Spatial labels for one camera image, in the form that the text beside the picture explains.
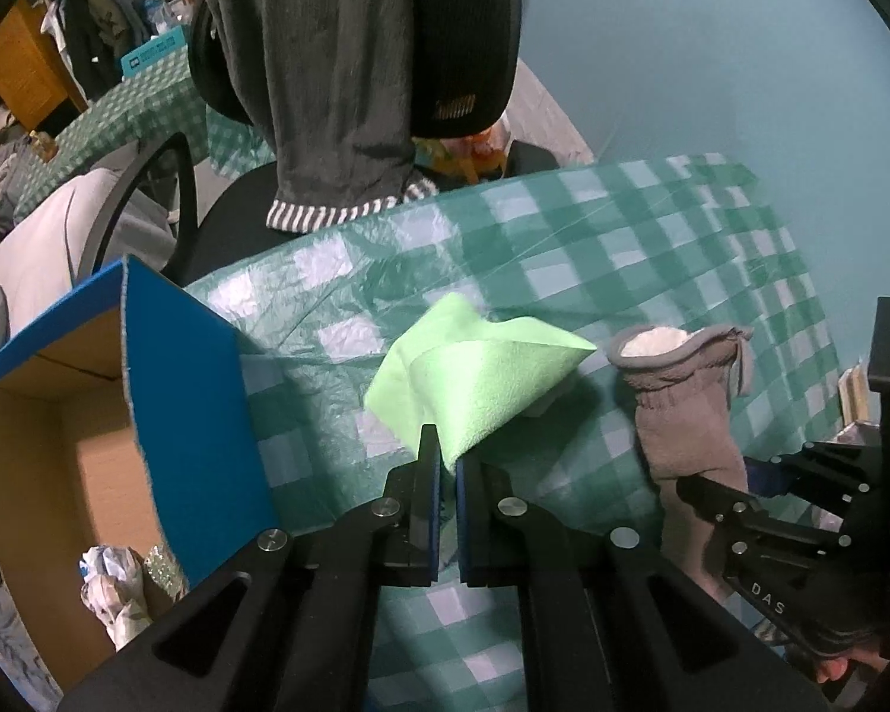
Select grey clothes pile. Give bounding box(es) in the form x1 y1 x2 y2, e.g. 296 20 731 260
0 137 46 218

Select dark grey striped-cuff pants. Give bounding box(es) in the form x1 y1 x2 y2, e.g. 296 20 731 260
195 0 440 233

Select dark hanging coats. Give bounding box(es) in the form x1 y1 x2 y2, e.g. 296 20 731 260
59 0 153 101

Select person's right hand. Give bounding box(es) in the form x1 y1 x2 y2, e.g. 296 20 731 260
814 649 890 705

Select black office chair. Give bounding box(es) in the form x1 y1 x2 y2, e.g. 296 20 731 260
93 0 524 290

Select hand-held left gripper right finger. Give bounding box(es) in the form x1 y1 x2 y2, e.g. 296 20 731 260
454 452 835 712

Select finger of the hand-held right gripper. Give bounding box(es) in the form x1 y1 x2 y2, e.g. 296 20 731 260
745 441 881 535
675 475 885 658

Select wooden louvred wardrobe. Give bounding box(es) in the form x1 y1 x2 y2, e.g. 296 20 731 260
0 0 90 201

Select light grey bed sheet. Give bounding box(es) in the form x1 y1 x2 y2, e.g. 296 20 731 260
0 167 175 335

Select light green cloth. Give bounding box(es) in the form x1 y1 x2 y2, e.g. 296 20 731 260
363 292 600 474

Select beige wooden post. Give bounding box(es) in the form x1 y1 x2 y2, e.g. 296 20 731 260
838 360 873 440

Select green checked tablecloth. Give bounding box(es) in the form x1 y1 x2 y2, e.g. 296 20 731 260
185 154 839 712
15 52 268 224

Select blue cardboard box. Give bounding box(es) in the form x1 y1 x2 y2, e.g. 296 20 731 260
0 254 279 694

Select orange plastic bag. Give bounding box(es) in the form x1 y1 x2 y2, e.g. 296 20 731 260
415 122 513 183

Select white patterned sock bundle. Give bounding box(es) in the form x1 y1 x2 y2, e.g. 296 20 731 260
81 545 144 598
96 586 154 648

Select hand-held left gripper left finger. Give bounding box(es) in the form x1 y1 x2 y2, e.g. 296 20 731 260
55 424 446 712

